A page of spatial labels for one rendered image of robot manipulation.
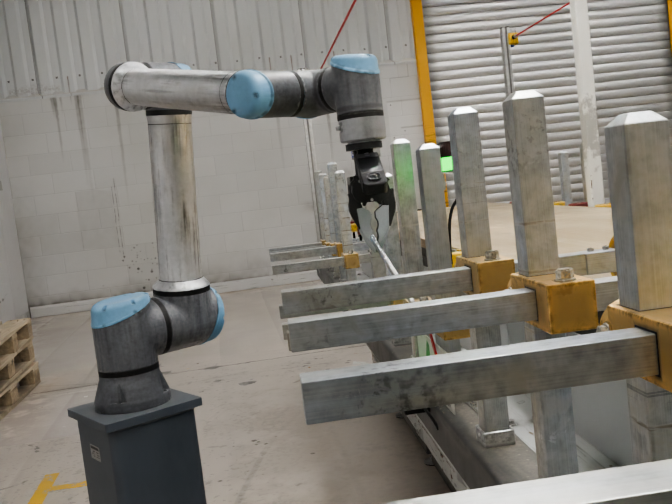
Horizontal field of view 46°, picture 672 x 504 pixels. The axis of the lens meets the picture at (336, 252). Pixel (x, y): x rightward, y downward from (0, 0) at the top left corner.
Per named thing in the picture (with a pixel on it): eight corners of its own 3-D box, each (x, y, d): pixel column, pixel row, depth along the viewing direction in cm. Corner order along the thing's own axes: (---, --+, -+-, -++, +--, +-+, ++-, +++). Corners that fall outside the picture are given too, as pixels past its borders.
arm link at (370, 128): (387, 114, 149) (336, 119, 149) (390, 140, 150) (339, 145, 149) (380, 118, 158) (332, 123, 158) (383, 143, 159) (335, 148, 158)
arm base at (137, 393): (113, 419, 189) (107, 378, 188) (83, 407, 204) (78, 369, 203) (184, 398, 201) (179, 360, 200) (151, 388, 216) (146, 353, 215)
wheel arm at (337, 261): (273, 277, 279) (271, 265, 279) (273, 276, 282) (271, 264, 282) (395, 261, 283) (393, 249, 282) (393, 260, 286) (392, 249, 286)
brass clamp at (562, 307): (545, 336, 78) (540, 285, 78) (503, 315, 92) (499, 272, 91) (605, 328, 79) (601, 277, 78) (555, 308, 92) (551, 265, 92)
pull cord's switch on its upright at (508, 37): (525, 236, 420) (505, 24, 411) (516, 235, 435) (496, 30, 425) (540, 234, 421) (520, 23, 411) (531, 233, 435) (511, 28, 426)
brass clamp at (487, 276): (476, 301, 103) (472, 263, 103) (451, 289, 117) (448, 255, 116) (522, 295, 104) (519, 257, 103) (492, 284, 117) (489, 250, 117)
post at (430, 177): (448, 422, 137) (418, 144, 133) (443, 417, 141) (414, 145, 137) (468, 419, 138) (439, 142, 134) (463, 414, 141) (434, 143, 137)
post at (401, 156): (418, 375, 162) (392, 139, 158) (414, 371, 166) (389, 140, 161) (435, 373, 162) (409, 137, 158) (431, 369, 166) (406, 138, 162)
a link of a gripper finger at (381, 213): (388, 248, 159) (383, 202, 158) (393, 250, 153) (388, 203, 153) (373, 250, 159) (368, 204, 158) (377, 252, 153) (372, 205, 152)
